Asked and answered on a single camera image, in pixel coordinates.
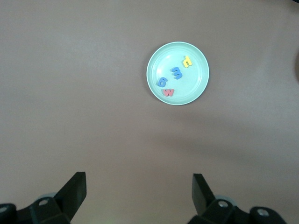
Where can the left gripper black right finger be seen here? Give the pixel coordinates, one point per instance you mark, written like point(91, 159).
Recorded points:
point(201, 198)

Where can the small yellow foam letter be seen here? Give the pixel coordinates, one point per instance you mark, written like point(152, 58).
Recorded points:
point(187, 61)

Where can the small red foam letter w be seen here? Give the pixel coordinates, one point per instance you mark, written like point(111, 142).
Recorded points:
point(168, 92)

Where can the blue three-pronged foam letter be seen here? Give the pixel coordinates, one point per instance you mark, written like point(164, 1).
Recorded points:
point(176, 72)

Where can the blue round foam letter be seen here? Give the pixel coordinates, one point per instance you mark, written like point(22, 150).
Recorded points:
point(161, 82)

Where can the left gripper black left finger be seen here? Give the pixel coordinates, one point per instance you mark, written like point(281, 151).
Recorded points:
point(74, 193)

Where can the green plate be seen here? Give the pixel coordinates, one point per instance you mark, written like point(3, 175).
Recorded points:
point(194, 93)

